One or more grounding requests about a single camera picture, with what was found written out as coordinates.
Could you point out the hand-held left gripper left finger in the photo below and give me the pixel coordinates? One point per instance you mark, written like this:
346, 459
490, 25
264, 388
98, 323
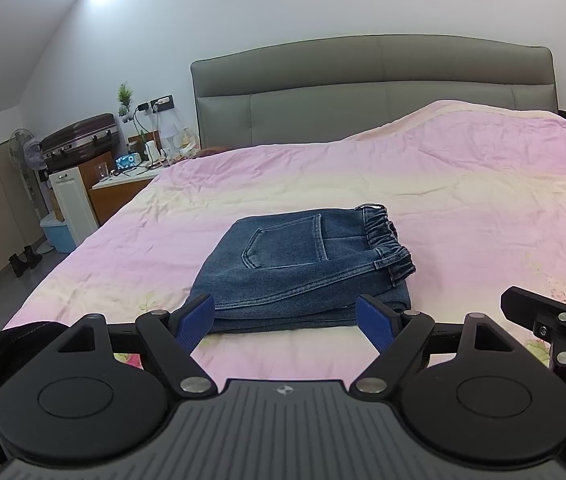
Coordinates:
198, 317

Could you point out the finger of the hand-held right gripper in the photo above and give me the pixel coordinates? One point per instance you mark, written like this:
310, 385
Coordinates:
523, 302

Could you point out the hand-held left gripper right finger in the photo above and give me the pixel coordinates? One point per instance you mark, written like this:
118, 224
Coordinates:
373, 320

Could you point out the blue denim pants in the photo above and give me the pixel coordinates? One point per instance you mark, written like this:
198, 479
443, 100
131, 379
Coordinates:
288, 270

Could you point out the brown wooden nightstand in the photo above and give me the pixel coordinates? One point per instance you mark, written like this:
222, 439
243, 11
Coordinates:
113, 205

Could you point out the pink bed blanket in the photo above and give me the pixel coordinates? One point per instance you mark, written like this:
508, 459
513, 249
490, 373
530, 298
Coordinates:
413, 170

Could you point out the light blue plastic bin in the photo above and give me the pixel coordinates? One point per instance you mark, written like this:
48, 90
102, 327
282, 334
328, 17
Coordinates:
60, 235

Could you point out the teal patterned box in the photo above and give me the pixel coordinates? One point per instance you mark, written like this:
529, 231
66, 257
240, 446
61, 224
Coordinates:
129, 160

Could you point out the white small cabinet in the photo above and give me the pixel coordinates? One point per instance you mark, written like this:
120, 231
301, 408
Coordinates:
70, 200

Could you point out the black boot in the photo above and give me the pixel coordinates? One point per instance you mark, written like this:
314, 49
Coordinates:
33, 256
18, 264

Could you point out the dark brown suitcase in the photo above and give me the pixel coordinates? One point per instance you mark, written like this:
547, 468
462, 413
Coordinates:
80, 137

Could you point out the small green potted plant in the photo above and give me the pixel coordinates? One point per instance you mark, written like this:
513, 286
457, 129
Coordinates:
124, 95

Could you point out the standing electric fan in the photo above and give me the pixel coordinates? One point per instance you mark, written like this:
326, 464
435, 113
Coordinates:
23, 147

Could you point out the grey padded headboard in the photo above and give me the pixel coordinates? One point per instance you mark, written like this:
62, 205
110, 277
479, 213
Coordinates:
363, 75

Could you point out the black wall power socket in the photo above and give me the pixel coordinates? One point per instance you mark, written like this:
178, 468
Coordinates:
160, 102

